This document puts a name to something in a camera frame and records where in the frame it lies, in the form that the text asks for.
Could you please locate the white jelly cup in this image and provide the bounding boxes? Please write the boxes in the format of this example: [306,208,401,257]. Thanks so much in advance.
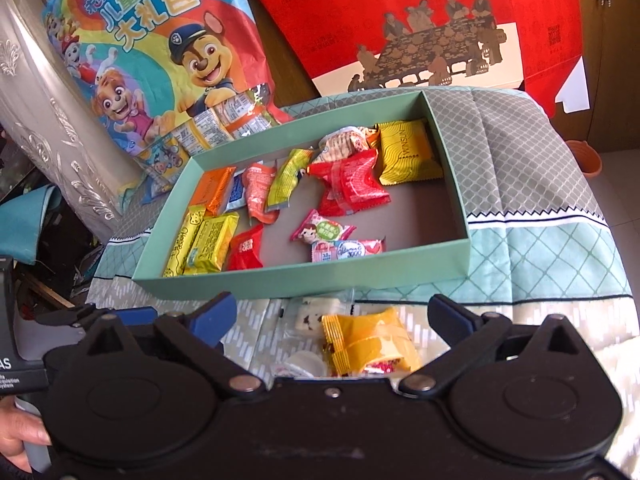
[278,350,329,380]

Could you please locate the long orange-red snack packet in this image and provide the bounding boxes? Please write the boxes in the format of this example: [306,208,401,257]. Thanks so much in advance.
[242,162,280,225]

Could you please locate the yellow pastry packet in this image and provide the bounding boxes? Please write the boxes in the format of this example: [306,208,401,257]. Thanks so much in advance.
[321,308,424,377]

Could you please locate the blue snack packet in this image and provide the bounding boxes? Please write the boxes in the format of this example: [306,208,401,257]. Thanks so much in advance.
[223,170,252,212]

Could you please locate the teal cloth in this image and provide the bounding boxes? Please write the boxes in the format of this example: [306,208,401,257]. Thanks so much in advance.
[0,181,63,267]

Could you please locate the orange plastic bucket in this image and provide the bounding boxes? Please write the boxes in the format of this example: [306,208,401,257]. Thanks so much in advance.
[565,139,604,179]

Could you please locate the wooden cabinet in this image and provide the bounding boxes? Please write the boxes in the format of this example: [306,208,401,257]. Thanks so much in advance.
[564,0,640,153]

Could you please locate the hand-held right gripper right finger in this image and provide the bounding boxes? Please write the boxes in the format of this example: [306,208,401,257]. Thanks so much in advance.
[397,294,577,396]

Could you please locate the yellow cartoon snack packet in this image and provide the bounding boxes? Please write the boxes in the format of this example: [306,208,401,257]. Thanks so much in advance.
[161,205,207,279]

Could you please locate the person's left hand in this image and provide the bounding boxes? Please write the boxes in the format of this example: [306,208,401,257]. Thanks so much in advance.
[0,399,54,474]

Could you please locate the teal cardboard box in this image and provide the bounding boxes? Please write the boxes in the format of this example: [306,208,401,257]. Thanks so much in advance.
[131,87,472,313]

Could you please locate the yellow rectangular snack packet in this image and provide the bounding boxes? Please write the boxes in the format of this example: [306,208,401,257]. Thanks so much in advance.
[184,212,241,275]

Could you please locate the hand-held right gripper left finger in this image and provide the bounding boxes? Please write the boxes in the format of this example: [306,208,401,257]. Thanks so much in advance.
[80,292,268,396]

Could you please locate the red gift box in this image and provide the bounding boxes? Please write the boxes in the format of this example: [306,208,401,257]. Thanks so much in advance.
[231,0,590,117]

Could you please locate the clear cake packet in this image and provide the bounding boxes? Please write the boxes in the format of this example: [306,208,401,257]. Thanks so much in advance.
[271,296,355,377]

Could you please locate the green-yellow snack packet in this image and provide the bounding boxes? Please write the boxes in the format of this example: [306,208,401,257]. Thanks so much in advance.
[264,148,314,212]

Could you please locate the large yellow snack packet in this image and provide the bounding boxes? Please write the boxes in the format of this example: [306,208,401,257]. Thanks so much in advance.
[374,119,446,187]

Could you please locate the small red snack packet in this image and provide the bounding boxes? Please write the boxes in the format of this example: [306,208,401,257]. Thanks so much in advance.
[227,223,266,272]

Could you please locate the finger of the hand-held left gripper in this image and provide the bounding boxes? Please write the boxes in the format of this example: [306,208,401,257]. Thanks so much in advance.
[37,305,158,333]

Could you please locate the pink-green candy packet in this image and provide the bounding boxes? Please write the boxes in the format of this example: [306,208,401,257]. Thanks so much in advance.
[291,208,358,244]

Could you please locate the orange snack packet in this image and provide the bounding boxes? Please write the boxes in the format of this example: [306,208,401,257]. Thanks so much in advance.
[189,166,237,217]

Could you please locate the white-red candy wrapper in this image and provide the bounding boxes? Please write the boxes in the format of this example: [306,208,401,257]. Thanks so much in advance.
[314,126,382,165]

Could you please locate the large cartoon snack bag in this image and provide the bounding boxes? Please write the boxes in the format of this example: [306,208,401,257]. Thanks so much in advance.
[42,0,295,197]

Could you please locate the puffy red snack packet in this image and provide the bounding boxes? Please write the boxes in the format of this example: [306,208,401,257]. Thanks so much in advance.
[306,149,392,218]

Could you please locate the pink-blue candy packet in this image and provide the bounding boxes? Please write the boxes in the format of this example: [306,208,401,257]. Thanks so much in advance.
[309,238,387,264]

